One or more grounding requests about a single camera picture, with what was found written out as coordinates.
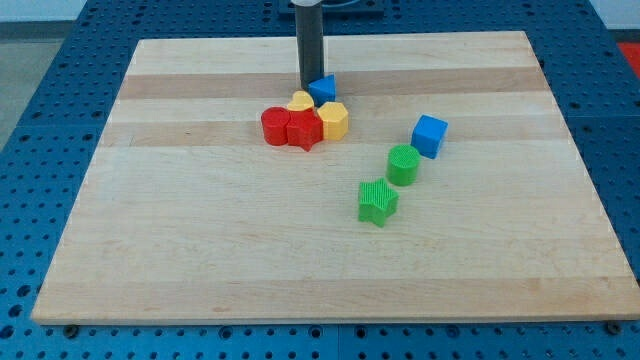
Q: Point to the yellow hexagon block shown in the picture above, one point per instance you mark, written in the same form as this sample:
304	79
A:
335	118

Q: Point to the yellow heart block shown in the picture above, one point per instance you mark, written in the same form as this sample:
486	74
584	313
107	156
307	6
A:
301	101

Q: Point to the wooden board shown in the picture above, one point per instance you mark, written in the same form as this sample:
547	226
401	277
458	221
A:
186	216

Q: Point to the green star block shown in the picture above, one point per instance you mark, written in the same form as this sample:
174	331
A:
377	201

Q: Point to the blue cube block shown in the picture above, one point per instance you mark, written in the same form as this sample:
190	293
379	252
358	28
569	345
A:
428	135

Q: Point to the red star block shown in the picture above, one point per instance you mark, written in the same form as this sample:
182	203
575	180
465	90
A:
304	129

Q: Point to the red cylinder block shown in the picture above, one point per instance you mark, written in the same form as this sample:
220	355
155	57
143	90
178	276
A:
274	121

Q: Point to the green cylinder block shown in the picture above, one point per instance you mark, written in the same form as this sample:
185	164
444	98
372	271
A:
402	165

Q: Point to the blue triangle block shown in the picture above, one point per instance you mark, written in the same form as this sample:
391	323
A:
323	90

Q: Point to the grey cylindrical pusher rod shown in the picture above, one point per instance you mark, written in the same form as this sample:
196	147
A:
310	43

